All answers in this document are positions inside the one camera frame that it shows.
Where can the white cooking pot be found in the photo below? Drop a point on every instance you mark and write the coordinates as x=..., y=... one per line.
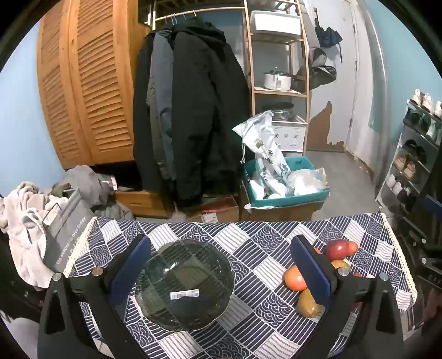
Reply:
x=276, y=83

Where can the white metal shoe rack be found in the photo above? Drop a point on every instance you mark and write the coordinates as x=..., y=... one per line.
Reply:
x=409, y=127

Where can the clear plastic bag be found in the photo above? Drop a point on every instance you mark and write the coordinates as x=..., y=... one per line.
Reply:
x=307, y=183

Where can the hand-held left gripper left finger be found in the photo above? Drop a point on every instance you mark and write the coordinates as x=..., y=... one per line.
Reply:
x=133, y=265

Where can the steel steamer pot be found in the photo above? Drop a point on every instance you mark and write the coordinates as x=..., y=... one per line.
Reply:
x=281, y=114

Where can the black jacket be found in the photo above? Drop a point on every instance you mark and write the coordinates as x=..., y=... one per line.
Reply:
x=141, y=120

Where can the white printed rice bag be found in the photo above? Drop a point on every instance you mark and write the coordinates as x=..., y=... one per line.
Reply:
x=262, y=138

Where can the yellow apple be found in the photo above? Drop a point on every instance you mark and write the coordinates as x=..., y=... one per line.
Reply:
x=341, y=264

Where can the dark hanging bag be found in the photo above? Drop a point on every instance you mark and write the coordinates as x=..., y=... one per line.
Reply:
x=317, y=74

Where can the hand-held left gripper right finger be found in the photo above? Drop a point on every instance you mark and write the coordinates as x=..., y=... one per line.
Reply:
x=312, y=272

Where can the blue white patterned tablecloth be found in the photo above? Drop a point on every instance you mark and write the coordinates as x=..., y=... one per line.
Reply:
x=262, y=241

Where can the wooden drawer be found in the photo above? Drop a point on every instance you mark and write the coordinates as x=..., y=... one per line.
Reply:
x=138, y=203

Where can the black hooded coat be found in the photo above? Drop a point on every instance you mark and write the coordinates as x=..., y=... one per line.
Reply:
x=200, y=103

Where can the white storage box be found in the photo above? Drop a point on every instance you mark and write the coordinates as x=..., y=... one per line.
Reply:
x=274, y=24

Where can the pile of grey clothes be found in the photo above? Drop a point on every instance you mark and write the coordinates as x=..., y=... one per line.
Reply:
x=83, y=183

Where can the small cardboard box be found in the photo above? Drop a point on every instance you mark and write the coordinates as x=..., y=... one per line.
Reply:
x=214, y=214

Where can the large red apple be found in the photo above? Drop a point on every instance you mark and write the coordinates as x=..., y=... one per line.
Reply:
x=336, y=249

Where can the grey fabric bag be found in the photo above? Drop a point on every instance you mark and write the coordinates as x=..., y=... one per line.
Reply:
x=65, y=234

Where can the white perforated basket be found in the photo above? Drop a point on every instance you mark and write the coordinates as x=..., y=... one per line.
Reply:
x=290, y=136

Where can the wooden shelf rack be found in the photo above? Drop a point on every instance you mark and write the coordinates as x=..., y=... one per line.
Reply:
x=250, y=69

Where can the teal storage box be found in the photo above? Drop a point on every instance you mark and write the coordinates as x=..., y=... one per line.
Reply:
x=304, y=198

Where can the grey door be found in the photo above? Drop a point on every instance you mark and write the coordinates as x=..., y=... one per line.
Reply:
x=359, y=103

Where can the dark green glass plate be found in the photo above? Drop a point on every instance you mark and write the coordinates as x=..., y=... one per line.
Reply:
x=186, y=272

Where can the orange persimmon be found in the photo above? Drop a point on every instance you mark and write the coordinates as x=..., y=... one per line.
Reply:
x=295, y=278

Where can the navy folded umbrella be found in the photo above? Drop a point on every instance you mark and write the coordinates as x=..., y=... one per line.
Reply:
x=328, y=36

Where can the wooden louvered wardrobe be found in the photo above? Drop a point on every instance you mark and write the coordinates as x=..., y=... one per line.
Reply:
x=96, y=86

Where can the grey jacket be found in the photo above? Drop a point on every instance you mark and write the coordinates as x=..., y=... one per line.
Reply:
x=162, y=103

